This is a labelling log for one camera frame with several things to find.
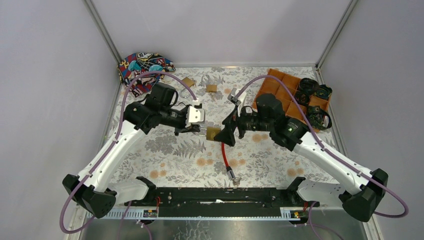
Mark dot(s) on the open brass padlock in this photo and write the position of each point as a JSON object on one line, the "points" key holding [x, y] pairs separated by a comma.
{"points": [[185, 93]]}

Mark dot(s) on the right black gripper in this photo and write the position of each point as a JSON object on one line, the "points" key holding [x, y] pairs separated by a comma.
{"points": [[226, 135]]}

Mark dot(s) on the red cable lock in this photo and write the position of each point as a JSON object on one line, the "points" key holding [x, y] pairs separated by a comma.
{"points": [[235, 180]]}

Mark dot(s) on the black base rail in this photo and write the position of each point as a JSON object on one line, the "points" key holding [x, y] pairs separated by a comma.
{"points": [[206, 202]]}

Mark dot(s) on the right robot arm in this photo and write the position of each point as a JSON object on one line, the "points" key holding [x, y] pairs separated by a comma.
{"points": [[358, 189]]}

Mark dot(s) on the floral table mat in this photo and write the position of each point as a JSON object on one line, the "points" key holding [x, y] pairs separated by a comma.
{"points": [[189, 160]]}

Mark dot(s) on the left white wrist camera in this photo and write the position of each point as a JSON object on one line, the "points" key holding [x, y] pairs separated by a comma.
{"points": [[195, 115]]}

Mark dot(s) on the small brass padlock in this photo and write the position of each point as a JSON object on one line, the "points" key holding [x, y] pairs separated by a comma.
{"points": [[209, 87]]}

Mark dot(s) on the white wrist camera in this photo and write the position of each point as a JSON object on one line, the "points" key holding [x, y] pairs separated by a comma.
{"points": [[238, 99], [195, 115]]}

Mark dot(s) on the colourful patterned cloth bag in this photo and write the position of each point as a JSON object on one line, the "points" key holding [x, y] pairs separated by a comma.
{"points": [[138, 63]]}

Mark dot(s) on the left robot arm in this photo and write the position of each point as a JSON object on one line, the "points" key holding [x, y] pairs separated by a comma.
{"points": [[92, 189]]}

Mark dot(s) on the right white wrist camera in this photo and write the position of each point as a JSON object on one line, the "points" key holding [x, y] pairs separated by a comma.
{"points": [[238, 99]]}

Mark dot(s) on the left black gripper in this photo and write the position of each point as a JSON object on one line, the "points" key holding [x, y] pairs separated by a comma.
{"points": [[185, 123]]}

